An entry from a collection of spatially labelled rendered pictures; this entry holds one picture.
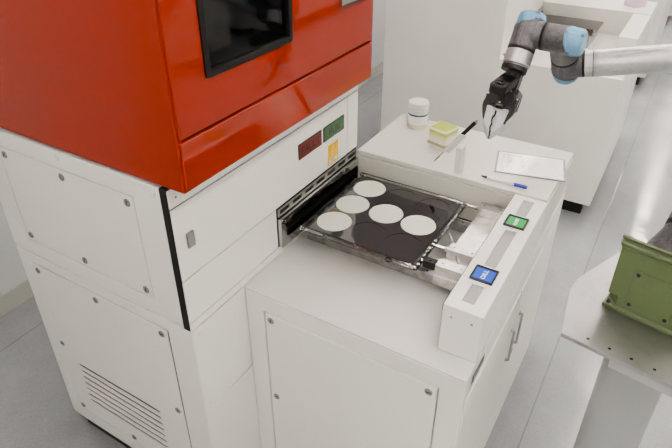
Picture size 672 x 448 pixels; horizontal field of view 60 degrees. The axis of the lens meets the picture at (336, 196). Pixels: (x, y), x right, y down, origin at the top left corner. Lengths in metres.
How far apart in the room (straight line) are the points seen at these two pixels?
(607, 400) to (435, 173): 0.79
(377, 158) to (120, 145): 0.90
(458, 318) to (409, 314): 0.20
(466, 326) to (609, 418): 0.64
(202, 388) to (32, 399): 1.13
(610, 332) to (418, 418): 0.51
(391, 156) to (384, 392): 0.76
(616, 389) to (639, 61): 0.88
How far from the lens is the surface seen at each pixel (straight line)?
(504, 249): 1.55
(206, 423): 1.76
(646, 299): 1.62
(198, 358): 1.57
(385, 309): 1.52
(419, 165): 1.86
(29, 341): 2.91
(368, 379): 1.54
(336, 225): 1.68
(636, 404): 1.82
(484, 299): 1.38
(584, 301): 1.67
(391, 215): 1.72
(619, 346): 1.58
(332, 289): 1.58
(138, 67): 1.17
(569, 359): 2.70
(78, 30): 1.28
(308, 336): 1.56
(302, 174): 1.68
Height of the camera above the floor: 1.85
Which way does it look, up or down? 31 degrees down
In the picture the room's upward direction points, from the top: straight up
